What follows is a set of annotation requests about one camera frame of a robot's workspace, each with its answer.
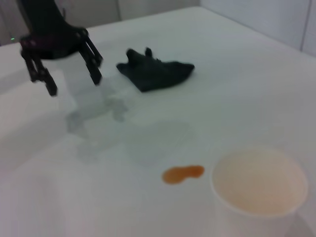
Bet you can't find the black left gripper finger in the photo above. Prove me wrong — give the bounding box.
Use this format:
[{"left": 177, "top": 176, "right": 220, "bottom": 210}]
[
  {"left": 79, "top": 31, "right": 104, "bottom": 86},
  {"left": 20, "top": 45, "right": 58, "bottom": 97}
]

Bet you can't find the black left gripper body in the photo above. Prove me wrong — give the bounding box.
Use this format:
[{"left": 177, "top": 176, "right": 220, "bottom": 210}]
[{"left": 16, "top": 0, "right": 89, "bottom": 60}]

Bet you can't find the dark blue rag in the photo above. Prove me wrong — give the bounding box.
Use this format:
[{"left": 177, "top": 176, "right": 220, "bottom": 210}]
[{"left": 116, "top": 46, "right": 196, "bottom": 93}]

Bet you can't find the white paper cup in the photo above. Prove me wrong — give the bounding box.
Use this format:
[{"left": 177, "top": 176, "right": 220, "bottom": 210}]
[{"left": 210, "top": 147, "right": 310, "bottom": 237}]

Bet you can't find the orange liquid stain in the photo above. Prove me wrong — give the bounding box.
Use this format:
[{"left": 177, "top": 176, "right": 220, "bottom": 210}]
[{"left": 161, "top": 164, "right": 205, "bottom": 186}]

